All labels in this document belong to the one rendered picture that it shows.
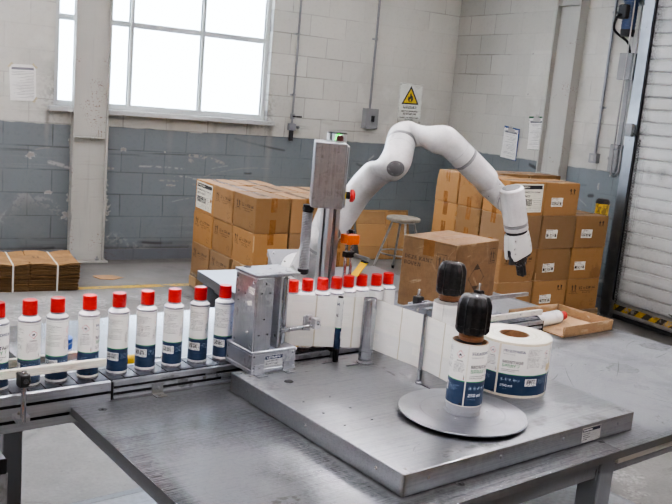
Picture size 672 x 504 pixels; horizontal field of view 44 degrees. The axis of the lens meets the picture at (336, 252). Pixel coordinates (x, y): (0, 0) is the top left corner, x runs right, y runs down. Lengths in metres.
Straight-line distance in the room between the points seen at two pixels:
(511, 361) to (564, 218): 4.39
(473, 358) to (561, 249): 4.67
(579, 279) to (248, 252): 2.63
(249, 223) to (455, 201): 1.66
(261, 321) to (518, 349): 0.66
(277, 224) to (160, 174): 2.26
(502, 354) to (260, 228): 3.79
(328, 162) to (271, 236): 3.49
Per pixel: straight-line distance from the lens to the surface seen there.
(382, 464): 1.76
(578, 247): 6.74
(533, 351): 2.22
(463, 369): 1.99
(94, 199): 7.72
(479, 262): 3.20
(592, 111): 7.86
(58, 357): 2.08
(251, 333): 2.16
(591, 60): 7.94
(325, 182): 2.41
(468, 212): 6.43
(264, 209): 5.82
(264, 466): 1.81
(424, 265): 3.14
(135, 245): 7.94
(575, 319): 3.43
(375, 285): 2.55
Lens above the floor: 1.59
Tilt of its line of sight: 10 degrees down
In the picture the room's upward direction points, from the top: 5 degrees clockwise
